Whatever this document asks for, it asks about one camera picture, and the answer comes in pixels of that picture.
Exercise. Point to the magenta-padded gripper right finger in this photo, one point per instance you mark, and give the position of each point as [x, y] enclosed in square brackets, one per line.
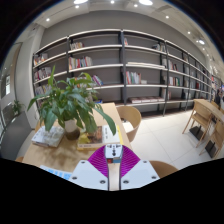
[140, 173]

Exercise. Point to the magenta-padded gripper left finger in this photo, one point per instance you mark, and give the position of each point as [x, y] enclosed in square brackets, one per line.
[88, 175]

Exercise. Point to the wooden slat-back chair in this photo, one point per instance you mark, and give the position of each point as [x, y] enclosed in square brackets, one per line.
[198, 118]
[216, 133]

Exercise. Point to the light wooden side table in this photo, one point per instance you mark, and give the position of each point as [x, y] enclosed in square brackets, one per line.
[210, 106]

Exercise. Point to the white magazine stack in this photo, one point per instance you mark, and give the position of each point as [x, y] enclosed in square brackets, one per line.
[48, 136]

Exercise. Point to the small white and blue charger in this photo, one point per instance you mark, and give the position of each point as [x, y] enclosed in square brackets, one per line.
[113, 151]

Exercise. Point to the person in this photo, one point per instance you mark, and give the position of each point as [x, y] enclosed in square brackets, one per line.
[219, 96]

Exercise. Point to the small green floor plant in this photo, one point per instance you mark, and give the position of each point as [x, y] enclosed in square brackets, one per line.
[16, 106]

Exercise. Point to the round ceiling lights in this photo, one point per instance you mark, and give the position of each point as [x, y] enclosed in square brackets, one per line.
[145, 2]

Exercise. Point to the green potted plant, white pot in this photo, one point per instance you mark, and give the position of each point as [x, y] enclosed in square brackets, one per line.
[71, 128]

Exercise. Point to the grey shelf unit with books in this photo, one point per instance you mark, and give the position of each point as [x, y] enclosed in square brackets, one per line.
[100, 48]

